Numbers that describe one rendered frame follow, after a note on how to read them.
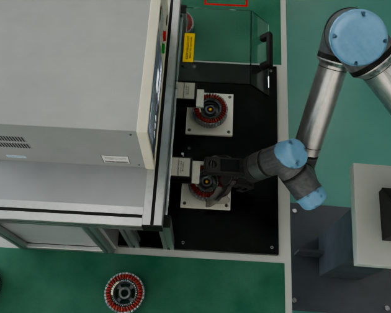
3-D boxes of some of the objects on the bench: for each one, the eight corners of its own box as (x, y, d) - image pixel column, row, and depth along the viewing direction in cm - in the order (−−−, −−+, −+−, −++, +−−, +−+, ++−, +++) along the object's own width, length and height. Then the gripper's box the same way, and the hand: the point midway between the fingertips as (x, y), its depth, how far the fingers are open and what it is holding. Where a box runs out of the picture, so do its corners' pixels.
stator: (225, 167, 147) (226, 163, 143) (224, 202, 143) (224, 199, 139) (188, 166, 147) (188, 161, 144) (187, 200, 143) (187, 197, 139)
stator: (229, 100, 156) (230, 95, 152) (224, 131, 151) (224, 126, 148) (195, 95, 156) (195, 89, 153) (189, 125, 152) (189, 120, 149)
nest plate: (233, 95, 158) (233, 94, 157) (232, 136, 152) (232, 135, 151) (188, 93, 158) (188, 91, 157) (185, 134, 152) (185, 133, 151)
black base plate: (275, 69, 164) (276, 66, 162) (277, 256, 140) (278, 254, 138) (139, 62, 165) (139, 58, 163) (118, 246, 141) (117, 245, 139)
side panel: (115, 243, 141) (95, 215, 111) (113, 253, 140) (93, 228, 110) (22, 238, 142) (-24, 208, 112) (20, 248, 140) (-27, 221, 111)
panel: (139, 56, 163) (129, -4, 135) (117, 249, 138) (98, 223, 111) (136, 56, 163) (125, -4, 135) (113, 248, 138) (94, 223, 111)
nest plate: (231, 164, 149) (231, 162, 148) (229, 210, 143) (230, 209, 142) (183, 161, 149) (183, 159, 148) (180, 207, 143) (180, 206, 142)
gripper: (269, 205, 128) (222, 218, 143) (269, 138, 135) (224, 158, 150) (245, 199, 123) (199, 213, 138) (246, 130, 131) (203, 150, 146)
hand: (205, 182), depth 143 cm, fingers open, 14 cm apart
